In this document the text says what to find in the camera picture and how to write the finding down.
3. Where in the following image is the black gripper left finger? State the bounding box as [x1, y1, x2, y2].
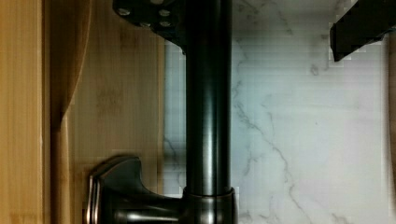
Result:
[112, 0, 186, 54]

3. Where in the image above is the black drawer handle bar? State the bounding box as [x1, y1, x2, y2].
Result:
[84, 0, 237, 224]

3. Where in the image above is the wooden drawer box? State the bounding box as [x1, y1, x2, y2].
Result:
[0, 0, 164, 224]

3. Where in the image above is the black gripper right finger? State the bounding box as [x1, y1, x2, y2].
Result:
[330, 0, 396, 62]

